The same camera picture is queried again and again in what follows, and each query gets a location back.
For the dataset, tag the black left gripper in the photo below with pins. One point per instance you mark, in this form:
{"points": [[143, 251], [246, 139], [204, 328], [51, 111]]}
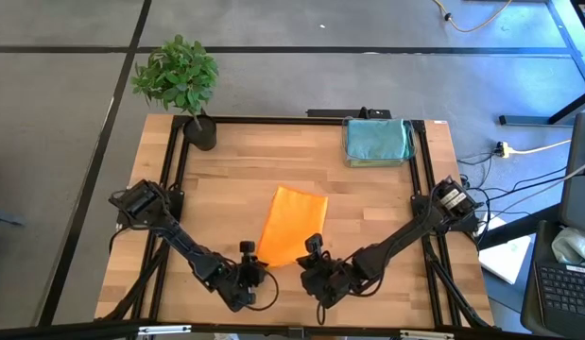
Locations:
{"points": [[242, 281]]}

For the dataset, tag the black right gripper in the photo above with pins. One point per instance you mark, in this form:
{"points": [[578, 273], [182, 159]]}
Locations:
{"points": [[327, 278]]}

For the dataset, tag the orange microfiber towel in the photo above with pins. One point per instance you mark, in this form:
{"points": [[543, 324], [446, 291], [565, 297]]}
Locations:
{"points": [[292, 226]]}

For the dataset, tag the green microfiber towel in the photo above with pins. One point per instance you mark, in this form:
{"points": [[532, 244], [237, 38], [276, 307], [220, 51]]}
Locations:
{"points": [[367, 163]]}

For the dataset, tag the light blue microfiber towel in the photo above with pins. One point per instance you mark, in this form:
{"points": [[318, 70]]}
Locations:
{"points": [[377, 139]]}

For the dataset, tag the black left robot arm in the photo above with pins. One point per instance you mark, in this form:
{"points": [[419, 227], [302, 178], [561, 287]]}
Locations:
{"points": [[178, 241]]}

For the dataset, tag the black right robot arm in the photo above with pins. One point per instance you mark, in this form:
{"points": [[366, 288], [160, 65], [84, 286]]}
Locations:
{"points": [[410, 231]]}

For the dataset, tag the small grey crossbeam clamp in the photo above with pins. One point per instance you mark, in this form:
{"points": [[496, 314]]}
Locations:
{"points": [[296, 332]]}

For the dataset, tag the clear plastic bin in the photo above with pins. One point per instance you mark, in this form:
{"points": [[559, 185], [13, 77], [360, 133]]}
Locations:
{"points": [[353, 163]]}

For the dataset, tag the black plant pot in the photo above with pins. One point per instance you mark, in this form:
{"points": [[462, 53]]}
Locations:
{"points": [[202, 137]]}

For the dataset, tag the black bar behind table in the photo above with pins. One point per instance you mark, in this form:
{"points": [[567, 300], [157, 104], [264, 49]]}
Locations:
{"points": [[330, 113]]}

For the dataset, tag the white flat box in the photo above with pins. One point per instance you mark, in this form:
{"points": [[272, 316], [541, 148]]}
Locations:
{"points": [[507, 260]]}

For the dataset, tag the black overhead crossbeam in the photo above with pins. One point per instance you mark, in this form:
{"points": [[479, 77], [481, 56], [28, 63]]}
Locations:
{"points": [[60, 330]]}

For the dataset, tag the green artificial plant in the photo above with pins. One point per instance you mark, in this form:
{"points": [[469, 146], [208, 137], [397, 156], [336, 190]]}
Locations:
{"points": [[178, 75]]}

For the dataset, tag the yellow white power plug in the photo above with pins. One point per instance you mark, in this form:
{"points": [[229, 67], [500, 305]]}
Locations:
{"points": [[504, 149]]}

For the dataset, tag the dark grey floor object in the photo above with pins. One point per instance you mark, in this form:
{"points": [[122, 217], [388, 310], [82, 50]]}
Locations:
{"points": [[8, 219]]}

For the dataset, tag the black laptop keyboard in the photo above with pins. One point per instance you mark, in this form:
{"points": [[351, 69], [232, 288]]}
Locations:
{"points": [[566, 288]]}

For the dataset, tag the pale crumpled cloth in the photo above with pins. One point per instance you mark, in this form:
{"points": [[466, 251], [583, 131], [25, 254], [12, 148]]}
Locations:
{"points": [[573, 245]]}

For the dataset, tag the grey flat monitor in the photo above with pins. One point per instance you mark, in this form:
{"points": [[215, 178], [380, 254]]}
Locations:
{"points": [[580, 189]]}

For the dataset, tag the silver metal bracket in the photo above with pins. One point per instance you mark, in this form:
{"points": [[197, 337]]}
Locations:
{"points": [[164, 329], [426, 335]]}

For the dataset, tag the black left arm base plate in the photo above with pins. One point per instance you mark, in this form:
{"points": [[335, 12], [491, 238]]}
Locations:
{"points": [[126, 221]]}

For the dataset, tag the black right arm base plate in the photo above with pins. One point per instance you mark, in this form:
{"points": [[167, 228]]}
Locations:
{"points": [[467, 224]]}

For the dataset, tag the black aluminium table frame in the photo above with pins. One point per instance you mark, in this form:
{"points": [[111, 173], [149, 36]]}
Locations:
{"points": [[273, 120]]}

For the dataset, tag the black desk frame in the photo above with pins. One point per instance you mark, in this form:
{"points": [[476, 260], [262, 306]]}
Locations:
{"points": [[523, 120]]}

